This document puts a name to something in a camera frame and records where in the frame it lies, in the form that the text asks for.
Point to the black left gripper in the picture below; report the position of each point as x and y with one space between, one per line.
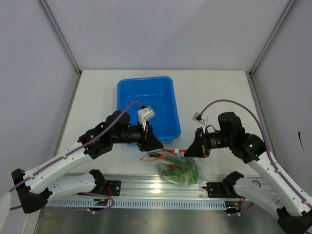
148 142

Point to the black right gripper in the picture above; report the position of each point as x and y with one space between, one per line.
199 147

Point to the toy green onion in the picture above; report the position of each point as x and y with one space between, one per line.
174 157

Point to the toy napa cabbage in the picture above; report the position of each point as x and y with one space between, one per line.
188 176

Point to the clear zip bag orange zipper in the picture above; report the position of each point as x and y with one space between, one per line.
174 167

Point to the red toy chili pepper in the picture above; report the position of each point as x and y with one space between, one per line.
174 166

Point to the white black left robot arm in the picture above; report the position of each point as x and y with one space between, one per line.
40 185

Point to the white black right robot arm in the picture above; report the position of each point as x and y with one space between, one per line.
286 202

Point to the blue plastic bin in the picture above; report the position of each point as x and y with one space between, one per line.
158 93

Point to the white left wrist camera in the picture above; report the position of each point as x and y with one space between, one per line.
144 115

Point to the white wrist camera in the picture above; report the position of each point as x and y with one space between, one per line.
200 119
144 115

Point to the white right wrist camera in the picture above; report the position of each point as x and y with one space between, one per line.
200 119

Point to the aluminium frame rail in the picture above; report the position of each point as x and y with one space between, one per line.
154 187

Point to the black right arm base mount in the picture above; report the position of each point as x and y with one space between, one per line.
220 190

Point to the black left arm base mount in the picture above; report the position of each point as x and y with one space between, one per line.
103 186

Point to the slotted grey cable duct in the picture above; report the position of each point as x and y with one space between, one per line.
129 203

